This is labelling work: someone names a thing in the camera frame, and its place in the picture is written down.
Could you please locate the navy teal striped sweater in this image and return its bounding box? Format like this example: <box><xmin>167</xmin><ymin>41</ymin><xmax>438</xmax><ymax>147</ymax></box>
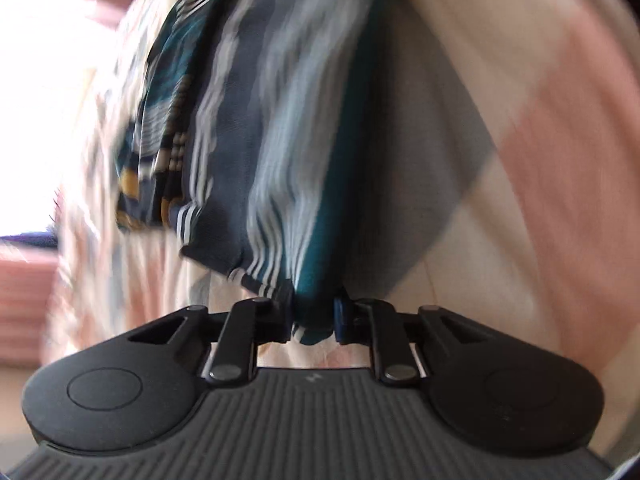
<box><xmin>115</xmin><ymin>0</ymin><xmax>381</xmax><ymax>344</ymax></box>

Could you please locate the pink curtain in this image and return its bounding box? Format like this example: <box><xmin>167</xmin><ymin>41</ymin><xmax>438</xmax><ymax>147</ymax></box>
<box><xmin>0</xmin><ymin>243</ymin><xmax>58</xmax><ymax>366</ymax></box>

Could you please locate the pink grey checkered bedspread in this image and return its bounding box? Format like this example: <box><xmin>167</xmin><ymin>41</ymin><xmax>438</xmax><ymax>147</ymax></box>
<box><xmin>42</xmin><ymin>0</ymin><xmax>639</xmax><ymax>463</ymax></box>

